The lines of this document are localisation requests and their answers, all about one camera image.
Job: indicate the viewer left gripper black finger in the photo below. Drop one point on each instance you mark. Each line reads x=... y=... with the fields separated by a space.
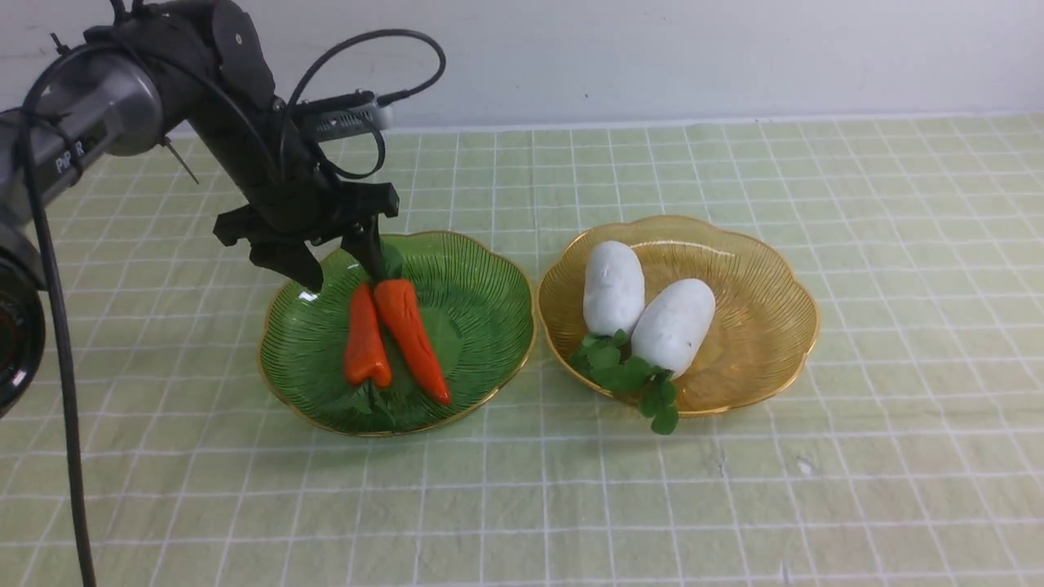
x=294 y=261

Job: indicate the amber ribbed plastic plate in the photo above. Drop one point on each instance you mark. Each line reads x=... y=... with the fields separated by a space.
x=765 y=325

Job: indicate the green ribbed plastic plate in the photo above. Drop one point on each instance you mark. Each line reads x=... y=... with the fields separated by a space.
x=476 y=306

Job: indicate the orange toy carrot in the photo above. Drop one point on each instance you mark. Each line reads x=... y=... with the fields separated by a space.
x=398 y=310
x=365 y=364

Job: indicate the black gripper body, viewer left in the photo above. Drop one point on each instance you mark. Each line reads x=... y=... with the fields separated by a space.
x=295 y=196

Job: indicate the grey wrist camera, viewer left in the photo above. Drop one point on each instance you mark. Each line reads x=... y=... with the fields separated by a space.
x=342 y=118

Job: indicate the white toy radish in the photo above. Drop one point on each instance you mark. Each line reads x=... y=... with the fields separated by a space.
x=663 y=345
x=614 y=298

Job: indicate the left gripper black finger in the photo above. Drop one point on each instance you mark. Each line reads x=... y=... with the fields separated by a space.
x=363 y=242

